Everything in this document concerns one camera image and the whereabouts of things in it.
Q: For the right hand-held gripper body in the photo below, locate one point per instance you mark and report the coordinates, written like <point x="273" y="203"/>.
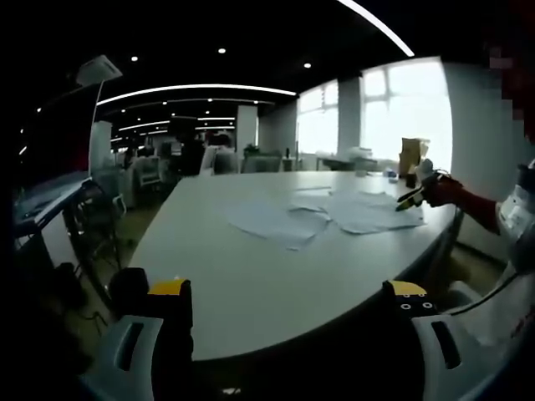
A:
<point x="425" y="171"/>

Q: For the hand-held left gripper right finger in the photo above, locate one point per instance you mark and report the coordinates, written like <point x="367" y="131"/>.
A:
<point x="418" y="355"/>

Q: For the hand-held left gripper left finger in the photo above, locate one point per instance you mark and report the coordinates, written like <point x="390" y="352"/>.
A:
<point x="171" y="334"/>

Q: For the white cloth garment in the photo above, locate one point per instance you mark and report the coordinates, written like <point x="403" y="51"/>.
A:
<point x="355" y="213"/>

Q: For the person's right hand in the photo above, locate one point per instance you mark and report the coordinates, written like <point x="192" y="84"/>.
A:
<point x="441" y="192"/>

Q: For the brown cardboard boxes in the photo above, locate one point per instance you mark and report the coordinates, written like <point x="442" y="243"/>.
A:
<point x="414" y="156"/>

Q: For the white chest-worn device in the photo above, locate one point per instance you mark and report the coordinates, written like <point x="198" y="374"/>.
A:
<point x="518" y="217"/>

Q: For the green potted plant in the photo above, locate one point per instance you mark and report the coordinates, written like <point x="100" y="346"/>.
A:
<point x="251" y="149"/>

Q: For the white standing desk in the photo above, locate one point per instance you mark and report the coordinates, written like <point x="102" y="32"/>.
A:
<point x="46" y="200"/>

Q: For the ceiling air conditioner unit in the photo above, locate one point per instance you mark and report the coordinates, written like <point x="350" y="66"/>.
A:
<point x="100" y="70"/>

